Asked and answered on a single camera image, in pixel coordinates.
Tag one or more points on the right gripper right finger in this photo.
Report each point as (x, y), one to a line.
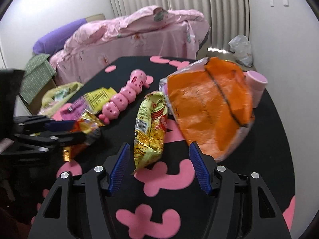
(244, 206)

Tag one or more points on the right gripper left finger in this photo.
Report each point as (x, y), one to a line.
(52, 219)

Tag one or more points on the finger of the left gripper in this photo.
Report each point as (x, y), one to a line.
(60, 138)
(59, 124)

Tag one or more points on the gold orange snack wrapper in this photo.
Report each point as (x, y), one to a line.
(85, 131)

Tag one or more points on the yellow purple snack wrapper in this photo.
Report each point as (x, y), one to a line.
(90, 101)

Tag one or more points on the yellow red snack packet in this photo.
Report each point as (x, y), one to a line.
(150, 130)

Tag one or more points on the orange plastic snack bag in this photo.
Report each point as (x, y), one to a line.
(211, 103)

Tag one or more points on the yellow trash bag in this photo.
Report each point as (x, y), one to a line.
(55, 98)

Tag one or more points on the green checked cloth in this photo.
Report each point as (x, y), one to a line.
(38, 72)

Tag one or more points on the purple pillow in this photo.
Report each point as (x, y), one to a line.
(54, 41)

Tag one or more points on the black pink patterned tablecloth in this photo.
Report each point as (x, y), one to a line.
(164, 199)

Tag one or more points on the pink caterpillar toy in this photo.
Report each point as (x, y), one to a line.
(127, 94)

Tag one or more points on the pink cylindrical cup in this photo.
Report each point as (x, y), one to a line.
(257, 84)

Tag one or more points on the pink floral bed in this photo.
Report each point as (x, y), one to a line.
(150, 31)

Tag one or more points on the white plastic bag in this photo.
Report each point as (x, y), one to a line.
(241, 49)

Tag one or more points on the beige pleated curtain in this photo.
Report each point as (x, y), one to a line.
(179, 2)

